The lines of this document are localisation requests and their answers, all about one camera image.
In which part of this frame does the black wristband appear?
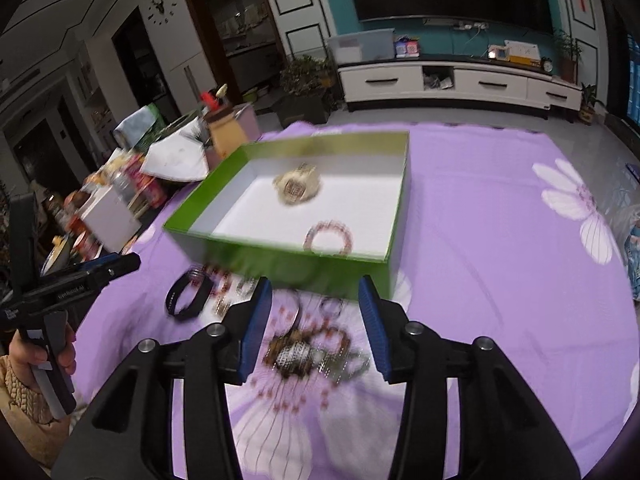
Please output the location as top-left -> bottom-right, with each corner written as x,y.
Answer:
165,266 -> 214,323

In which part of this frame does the gold jewelry piece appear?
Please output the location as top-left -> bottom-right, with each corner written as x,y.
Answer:
262,334 -> 371,385

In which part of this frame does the pink bead bracelet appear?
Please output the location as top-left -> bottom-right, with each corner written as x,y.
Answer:
301,219 -> 355,257

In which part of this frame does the cream wrist watch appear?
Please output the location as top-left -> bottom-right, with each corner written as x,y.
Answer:
272,164 -> 321,206

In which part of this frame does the left hand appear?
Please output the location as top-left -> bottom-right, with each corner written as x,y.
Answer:
8,324 -> 79,395

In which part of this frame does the white small box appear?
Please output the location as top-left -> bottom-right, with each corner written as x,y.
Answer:
79,186 -> 141,252

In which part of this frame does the pink snack carton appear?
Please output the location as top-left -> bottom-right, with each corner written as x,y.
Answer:
124,154 -> 167,209

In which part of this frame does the purple floral tablecloth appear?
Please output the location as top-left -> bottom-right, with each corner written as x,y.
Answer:
74,124 -> 639,479

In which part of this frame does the white fan-shaped paper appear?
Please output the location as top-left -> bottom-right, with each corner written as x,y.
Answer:
141,133 -> 209,182

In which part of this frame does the green white cardboard box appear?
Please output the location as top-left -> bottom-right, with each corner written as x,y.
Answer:
164,131 -> 410,300

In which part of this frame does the pink pen holder cup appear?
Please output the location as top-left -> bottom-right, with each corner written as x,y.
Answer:
234,103 -> 262,142

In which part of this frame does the potted green plant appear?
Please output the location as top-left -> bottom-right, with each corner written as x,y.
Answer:
273,54 -> 335,128

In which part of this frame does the white tv cabinet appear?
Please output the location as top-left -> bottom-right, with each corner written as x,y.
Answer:
338,60 -> 582,112

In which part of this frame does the clear storage bin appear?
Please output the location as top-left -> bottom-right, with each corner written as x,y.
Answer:
328,28 -> 395,65

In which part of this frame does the wall clock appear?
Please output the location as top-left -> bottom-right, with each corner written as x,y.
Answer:
146,0 -> 177,26

